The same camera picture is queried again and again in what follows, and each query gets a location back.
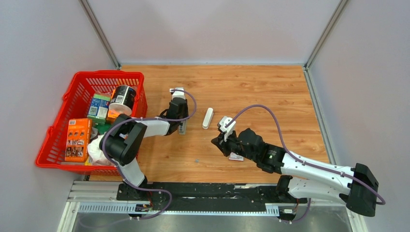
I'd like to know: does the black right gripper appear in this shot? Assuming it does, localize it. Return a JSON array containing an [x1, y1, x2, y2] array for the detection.
[[211, 129, 258, 163]]

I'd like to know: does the black stapler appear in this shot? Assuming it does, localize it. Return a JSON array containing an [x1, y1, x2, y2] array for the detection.
[[178, 120, 187, 135]]

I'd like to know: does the white stapler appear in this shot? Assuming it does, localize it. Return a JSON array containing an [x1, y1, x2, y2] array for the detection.
[[202, 107, 214, 130]]

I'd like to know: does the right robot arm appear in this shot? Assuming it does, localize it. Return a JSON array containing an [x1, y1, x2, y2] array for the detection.
[[211, 129, 379, 217]]

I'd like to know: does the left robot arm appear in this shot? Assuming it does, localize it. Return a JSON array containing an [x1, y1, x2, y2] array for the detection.
[[99, 97, 189, 201]]

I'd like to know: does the red white staple box sleeve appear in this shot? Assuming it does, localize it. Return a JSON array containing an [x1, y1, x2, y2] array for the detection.
[[228, 153, 244, 161]]

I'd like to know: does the black white cylindrical can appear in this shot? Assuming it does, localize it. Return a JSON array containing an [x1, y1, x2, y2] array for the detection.
[[109, 85, 137, 116]]

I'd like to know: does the orange snack packet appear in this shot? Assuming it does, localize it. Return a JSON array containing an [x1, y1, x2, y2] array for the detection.
[[106, 87, 127, 122]]

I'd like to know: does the green blue carton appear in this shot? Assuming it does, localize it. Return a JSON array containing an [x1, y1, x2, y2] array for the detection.
[[87, 93, 111, 125]]

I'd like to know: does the crumpled white plastic bag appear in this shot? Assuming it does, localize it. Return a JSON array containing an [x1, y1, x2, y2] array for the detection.
[[85, 135, 114, 166]]

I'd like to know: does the red plastic basket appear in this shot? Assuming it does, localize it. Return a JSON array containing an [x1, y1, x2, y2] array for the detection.
[[35, 70, 147, 175]]

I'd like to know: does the orange product box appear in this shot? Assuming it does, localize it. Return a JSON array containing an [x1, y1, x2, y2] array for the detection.
[[64, 118, 92, 163]]

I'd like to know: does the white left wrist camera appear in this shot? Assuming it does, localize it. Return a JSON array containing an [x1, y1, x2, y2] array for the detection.
[[169, 87, 186, 100]]

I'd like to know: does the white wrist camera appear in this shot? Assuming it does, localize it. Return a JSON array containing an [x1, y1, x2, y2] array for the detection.
[[217, 116, 236, 142], [169, 87, 186, 100]]

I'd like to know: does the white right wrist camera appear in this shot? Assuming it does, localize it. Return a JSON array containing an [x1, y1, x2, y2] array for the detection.
[[217, 116, 236, 142]]

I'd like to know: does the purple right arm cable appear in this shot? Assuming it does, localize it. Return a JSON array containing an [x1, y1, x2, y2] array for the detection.
[[226, 104, 386, 224]]

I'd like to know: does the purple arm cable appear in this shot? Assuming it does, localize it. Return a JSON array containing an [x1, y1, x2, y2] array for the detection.
[[98, 89, 197, 221], [226, 104, 386, 224]]

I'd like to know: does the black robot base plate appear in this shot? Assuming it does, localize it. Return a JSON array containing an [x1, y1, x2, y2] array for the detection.
[[116, 182, 297, 211]]

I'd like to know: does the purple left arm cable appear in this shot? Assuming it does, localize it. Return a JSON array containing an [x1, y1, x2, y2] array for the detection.
[[98, 89, 197, 221]]

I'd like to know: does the white slotted cable duct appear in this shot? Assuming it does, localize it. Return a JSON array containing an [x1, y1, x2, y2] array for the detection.
[[77, 203, 279, 217]]

